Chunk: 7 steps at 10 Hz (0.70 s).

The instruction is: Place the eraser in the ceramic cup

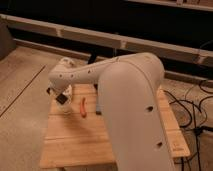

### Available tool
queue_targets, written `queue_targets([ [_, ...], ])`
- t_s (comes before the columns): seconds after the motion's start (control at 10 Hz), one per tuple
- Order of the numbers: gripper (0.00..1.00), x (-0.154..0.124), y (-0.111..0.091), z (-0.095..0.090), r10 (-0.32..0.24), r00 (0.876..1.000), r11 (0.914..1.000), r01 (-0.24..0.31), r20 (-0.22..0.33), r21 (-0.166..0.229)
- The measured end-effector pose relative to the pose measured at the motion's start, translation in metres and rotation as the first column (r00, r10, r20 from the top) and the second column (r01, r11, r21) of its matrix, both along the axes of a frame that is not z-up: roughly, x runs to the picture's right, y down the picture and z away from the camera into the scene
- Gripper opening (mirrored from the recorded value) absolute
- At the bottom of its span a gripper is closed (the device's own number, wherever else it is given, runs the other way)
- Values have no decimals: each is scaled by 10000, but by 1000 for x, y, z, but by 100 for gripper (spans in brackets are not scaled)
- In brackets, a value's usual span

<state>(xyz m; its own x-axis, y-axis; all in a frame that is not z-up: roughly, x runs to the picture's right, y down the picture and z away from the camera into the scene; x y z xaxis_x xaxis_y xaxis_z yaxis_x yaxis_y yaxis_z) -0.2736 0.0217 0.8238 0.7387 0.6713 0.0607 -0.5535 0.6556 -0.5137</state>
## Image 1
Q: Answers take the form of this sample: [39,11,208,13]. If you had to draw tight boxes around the orange carrot-shaped object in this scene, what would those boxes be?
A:
[80,97,87,118]

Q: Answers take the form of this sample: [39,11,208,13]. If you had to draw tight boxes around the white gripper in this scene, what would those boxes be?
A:
[46,87,72,104]

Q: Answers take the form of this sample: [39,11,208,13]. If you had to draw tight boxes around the black cables on floor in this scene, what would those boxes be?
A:
[162,79,213,171]

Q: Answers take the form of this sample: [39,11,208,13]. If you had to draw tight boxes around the long metal rail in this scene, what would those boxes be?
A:
[0,13,213,67]

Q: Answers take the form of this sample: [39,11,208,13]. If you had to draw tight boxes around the black stand leg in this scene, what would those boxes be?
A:
[87,53,97,64]

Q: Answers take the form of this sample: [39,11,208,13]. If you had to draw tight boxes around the wooden table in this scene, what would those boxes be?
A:
[39,83,191,170]

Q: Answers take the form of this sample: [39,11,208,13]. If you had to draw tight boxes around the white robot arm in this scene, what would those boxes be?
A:
[49,52,175,171]

